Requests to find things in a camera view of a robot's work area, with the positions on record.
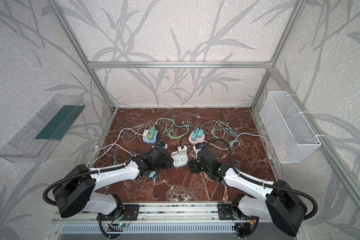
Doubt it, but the teal plug adapter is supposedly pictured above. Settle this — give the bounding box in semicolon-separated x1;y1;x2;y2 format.
148;171;158;180

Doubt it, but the white wire mesh basket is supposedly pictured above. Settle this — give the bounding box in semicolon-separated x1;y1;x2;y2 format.
260;91;321;164

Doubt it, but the white power cord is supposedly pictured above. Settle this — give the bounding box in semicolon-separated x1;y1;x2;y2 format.
86;124;148;166

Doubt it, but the pink power strip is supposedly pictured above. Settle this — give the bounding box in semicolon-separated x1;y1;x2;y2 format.
189;128;206;145

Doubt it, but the pink charging cable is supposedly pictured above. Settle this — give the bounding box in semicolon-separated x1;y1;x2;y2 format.
203;173;230;203

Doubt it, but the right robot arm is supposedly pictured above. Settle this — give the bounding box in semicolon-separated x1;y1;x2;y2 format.
188;148;318;237

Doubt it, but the green charging cable bundle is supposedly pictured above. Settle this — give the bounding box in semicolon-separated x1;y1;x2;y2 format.
149;115;190;141

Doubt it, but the white power strip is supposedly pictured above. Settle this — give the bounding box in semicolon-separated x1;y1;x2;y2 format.
171;152;188;168

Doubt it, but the clear plastic wall bin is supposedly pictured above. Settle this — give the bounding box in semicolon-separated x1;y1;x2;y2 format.
0;94;86;163

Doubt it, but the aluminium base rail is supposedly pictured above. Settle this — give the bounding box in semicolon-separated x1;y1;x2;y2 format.
49;201;304;224

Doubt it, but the white charger adapter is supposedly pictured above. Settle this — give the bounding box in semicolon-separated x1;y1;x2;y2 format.
178;146;188;155

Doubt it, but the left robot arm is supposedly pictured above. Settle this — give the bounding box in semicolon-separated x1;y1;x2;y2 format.
43;146;174;218

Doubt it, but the blue power strip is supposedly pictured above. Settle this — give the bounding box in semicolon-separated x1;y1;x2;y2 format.
143;127;158;144

